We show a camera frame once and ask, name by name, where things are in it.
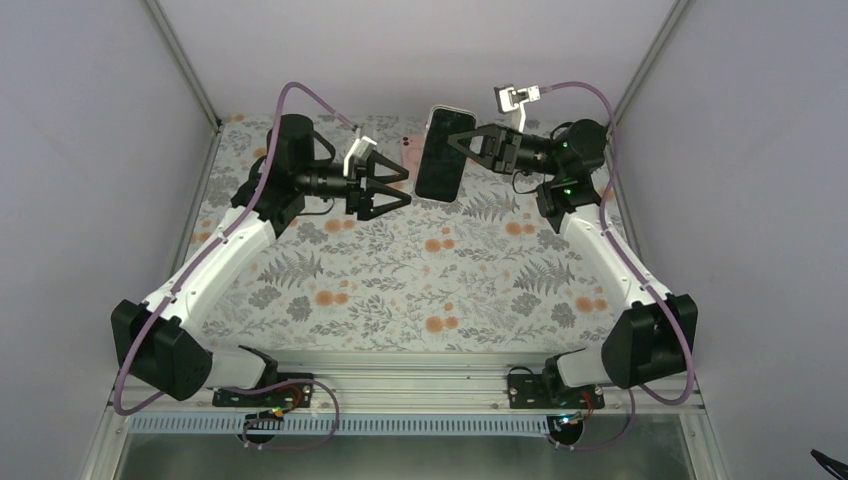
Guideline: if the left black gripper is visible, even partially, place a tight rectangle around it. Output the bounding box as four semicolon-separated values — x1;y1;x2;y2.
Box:
296;150;410;221

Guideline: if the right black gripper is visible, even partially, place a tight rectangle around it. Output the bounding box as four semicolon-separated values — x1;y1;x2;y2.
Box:
446;123;562;177

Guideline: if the black phone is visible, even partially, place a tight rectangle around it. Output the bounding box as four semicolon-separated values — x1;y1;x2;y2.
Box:
414;105;476;203

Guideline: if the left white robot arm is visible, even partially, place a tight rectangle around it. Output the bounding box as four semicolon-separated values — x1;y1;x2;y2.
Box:
111;114;411;405

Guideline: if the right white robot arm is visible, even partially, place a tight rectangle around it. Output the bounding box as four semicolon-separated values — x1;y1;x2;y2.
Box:
448;119;698;407

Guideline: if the pink phone case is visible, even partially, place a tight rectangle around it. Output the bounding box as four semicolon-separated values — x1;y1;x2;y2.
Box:
400;134;425;180

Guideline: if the floral table mat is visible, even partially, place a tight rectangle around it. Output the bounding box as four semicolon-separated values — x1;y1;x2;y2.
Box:
162;113;641;354

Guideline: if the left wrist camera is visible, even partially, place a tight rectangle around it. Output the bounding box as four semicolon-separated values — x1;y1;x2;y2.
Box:
343;127;377;180

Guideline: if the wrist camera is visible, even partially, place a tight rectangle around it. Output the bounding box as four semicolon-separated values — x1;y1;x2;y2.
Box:
494;85;541;132
343;127;377;180

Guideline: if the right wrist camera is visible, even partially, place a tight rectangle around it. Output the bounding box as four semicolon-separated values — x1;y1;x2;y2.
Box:
494;85;541;132

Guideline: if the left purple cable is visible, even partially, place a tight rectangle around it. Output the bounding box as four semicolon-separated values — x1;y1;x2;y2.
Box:
112;82;362;417

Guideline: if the purple cable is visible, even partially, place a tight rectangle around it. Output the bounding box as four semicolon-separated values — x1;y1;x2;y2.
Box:
539;80;697;407
112;82;362;417

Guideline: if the aluminium mounting rail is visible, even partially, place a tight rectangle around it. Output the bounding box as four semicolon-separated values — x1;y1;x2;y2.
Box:
143;350;705;414

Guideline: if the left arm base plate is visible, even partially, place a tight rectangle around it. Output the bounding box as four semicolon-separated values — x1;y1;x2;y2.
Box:
212;372;314;410

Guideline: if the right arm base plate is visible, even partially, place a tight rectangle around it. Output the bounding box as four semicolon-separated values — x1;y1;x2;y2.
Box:
506;366;605;410

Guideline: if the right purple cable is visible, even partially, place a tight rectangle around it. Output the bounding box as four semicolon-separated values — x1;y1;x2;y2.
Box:
539;80;697;407

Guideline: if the grey slotted cable duct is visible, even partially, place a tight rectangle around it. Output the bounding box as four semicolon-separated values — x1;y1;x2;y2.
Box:
129;413;548;437

